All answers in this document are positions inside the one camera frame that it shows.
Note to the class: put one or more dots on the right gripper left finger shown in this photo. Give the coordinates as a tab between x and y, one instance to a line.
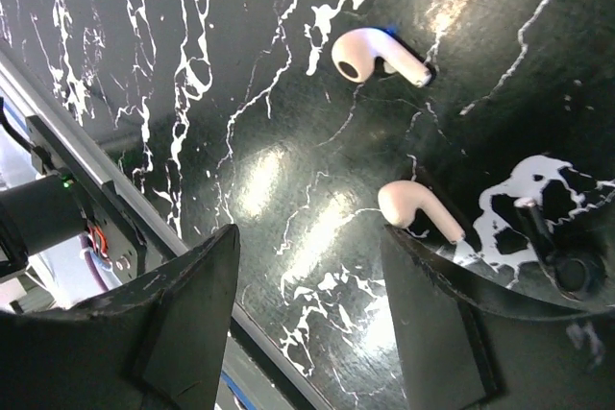
156	342

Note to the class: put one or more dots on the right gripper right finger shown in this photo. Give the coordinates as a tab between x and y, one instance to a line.
465	342

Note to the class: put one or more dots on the black earbud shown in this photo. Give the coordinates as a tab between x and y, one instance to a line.
576	273

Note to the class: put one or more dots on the beige earbud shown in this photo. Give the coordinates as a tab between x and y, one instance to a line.
400	200
354	55

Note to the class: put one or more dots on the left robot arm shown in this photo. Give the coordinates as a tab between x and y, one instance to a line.
60	237

